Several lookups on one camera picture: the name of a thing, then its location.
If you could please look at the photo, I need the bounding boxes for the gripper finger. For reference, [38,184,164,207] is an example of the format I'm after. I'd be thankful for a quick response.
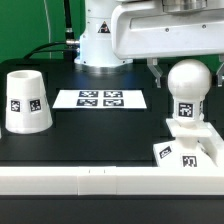
[216,55,224,87]

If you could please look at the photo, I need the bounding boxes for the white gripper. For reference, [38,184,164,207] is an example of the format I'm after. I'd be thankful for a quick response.
[111,0,224,88]

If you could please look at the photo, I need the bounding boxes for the white lamp bulb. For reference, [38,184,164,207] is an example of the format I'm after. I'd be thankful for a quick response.
[168,59,211,128]

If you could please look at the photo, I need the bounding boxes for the white lamp base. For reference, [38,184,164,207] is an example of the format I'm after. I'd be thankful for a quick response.
[153,119,224,168]

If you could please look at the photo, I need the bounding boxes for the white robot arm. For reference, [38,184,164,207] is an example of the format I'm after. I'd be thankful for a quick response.
[75,0,224,86]

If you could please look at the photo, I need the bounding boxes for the white lamp shade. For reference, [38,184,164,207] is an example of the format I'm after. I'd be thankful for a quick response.
[5,70,53,134]

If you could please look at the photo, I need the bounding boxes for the white marker sheet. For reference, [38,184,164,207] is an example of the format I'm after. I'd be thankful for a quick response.
[53,90,147,109]

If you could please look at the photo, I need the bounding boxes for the black cable with connector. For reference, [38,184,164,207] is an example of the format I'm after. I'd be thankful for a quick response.
[23,38,81,61]

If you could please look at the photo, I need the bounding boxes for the black vertical cable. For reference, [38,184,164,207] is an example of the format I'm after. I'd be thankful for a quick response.
[63,0,75,41]

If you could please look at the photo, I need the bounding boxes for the thin white cable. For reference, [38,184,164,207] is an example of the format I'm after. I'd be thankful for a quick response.
[43,0,54,60]

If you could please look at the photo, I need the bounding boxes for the white front rail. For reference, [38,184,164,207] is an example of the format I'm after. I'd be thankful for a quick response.
[0,167,224,196]

